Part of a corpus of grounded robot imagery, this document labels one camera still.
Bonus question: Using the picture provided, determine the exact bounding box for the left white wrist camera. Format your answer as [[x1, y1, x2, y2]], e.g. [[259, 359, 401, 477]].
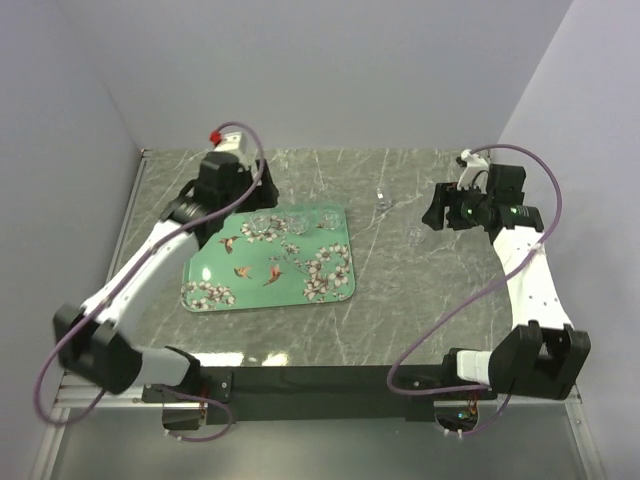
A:
[[209, 131, 247, 163]]

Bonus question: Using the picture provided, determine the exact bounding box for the clear stemmed glass far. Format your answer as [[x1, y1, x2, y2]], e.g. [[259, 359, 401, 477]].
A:
[[375, 185, 393, 212]]

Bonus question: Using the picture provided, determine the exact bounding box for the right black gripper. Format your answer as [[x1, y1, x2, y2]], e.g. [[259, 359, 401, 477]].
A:
[[421, 181, 493, 232]]

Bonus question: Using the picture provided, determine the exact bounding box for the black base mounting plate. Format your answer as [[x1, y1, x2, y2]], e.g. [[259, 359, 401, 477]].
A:
[[141, 364, 496, 426]]

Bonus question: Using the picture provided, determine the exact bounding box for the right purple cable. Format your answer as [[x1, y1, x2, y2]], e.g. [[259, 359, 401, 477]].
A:
[[387, 144, 565, 437]]

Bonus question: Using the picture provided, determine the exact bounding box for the clear glass wide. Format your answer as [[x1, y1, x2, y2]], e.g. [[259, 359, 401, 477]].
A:
[[284, 204, 317, 235]]

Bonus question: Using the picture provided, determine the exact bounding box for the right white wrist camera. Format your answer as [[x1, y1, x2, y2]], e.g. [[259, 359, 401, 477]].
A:
[[456, 149, 491, 193]]

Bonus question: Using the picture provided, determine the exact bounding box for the green floral bird tray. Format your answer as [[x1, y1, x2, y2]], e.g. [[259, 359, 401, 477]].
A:
[[181, 202, 356, 313]]

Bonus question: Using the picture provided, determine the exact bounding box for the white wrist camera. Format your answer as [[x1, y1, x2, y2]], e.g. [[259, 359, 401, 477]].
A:
[[456, 149, 491, 193], [209, 131, 247, 163]]

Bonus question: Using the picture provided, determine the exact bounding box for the small clear glass mid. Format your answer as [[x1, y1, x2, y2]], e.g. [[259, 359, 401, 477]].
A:
[[404, 224, 426, 247]]

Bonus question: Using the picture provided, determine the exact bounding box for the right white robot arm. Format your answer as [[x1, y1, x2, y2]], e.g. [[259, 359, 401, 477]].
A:
[[422, 161, 591, 400]]

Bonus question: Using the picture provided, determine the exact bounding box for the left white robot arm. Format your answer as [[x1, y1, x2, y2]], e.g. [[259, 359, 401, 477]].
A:
[[53, 151, 279, 402]]

